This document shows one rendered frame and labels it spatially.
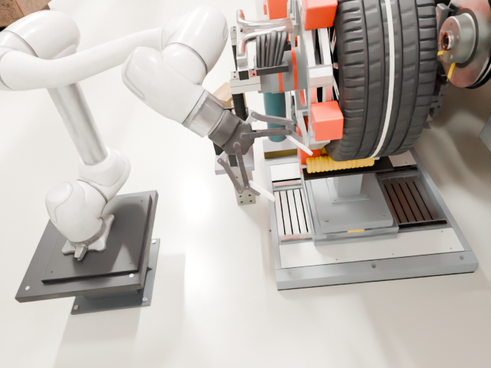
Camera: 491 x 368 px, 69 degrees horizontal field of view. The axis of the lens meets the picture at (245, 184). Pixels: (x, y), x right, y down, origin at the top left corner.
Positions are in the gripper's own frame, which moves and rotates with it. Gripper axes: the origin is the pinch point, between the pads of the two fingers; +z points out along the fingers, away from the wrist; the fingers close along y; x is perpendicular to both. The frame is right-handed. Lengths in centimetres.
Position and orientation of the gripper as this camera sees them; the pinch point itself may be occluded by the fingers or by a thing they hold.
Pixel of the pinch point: (288, 173)
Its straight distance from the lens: 83.3
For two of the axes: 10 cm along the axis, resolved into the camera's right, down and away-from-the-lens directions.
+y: -5.9, 7.8, 2.2
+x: 1.1, 3.4, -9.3
